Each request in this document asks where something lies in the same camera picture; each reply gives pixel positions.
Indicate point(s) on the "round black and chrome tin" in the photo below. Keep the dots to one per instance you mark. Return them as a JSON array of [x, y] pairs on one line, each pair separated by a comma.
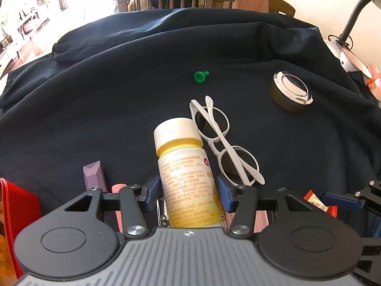
[[291, 91]]

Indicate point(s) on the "yellow bottle with white cap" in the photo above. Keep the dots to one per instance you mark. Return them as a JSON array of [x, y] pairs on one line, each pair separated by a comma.
[[184, 181]]

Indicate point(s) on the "desk lamp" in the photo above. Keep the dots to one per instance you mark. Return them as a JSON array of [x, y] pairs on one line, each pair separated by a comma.
[[349, 26]]

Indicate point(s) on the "white round sunglasses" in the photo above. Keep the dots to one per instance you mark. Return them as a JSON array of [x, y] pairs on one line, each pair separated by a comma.
[[221, 147]]

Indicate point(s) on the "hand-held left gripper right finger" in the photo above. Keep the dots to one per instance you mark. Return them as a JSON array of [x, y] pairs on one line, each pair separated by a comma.
[[224, 193]]

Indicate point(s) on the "long low media console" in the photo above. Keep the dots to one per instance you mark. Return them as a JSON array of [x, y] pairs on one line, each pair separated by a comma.
[[18, 32]]

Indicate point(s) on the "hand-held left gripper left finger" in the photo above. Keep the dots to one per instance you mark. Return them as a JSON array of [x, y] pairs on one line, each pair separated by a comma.
[[153, 189]]

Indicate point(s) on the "orange snack packets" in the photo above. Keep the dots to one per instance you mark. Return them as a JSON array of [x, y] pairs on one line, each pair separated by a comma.
[[375, 79]]

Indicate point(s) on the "purple faceted case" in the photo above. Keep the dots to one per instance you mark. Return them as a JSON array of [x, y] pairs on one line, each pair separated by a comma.
[[93, 175]]

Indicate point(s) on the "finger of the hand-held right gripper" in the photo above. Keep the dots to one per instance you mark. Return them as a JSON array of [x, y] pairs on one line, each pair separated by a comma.
[[342, 200]]

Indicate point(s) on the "wooden chair with pink cloth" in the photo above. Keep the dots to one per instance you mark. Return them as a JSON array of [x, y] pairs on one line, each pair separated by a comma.
[[279, 6]]

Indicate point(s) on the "red storage box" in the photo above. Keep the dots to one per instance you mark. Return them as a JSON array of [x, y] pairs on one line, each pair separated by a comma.
[[20, 208]]

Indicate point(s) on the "silver nail clipper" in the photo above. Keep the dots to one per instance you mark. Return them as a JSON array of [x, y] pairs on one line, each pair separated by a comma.
[[163, 219]]

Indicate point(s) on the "red and white candy wrapper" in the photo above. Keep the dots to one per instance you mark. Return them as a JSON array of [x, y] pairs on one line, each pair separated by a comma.
[[317, 204]]

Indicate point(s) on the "small green plastic peg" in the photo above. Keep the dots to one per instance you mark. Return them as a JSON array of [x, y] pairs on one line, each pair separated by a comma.
[[198, 77]]

